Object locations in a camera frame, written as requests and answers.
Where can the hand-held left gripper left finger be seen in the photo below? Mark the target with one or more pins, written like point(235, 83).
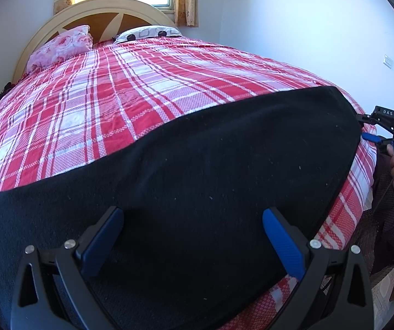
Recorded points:
point(101, 244)

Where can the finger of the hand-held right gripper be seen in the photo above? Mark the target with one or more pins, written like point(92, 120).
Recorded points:
point(370, 137)
point(367, 119)

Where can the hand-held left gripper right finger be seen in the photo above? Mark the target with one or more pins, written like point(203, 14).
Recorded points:
point(283, 244)

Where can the black pants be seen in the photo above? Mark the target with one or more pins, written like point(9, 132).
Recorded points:
point(200, 178)

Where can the person's dark clothing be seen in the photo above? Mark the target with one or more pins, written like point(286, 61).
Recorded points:
point(386, 233)

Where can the red plaid bedspread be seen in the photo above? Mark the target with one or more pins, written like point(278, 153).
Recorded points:
point(114, 92)

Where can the pink floral pillow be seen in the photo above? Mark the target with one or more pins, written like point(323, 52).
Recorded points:
point(59, 46)

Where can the white patterned pillow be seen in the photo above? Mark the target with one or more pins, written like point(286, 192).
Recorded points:
point(145, 33)

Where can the cream wooden headboard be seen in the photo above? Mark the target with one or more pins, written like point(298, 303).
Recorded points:
point(90, 7)

